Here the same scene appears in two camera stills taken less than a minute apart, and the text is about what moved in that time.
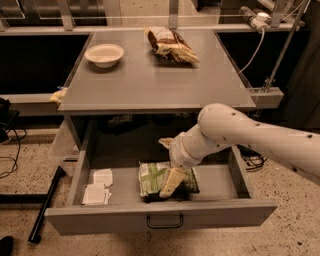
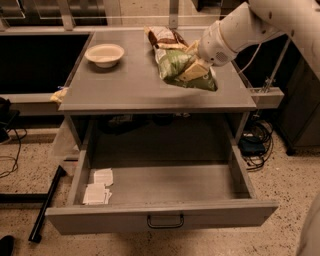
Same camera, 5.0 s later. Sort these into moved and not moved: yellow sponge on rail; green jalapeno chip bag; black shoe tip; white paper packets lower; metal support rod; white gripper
Moved: green jalapeno chip bag; white gripper
Not moved: metal support rod; white paper packets lower; yellow sponge on rail; black shoe tip
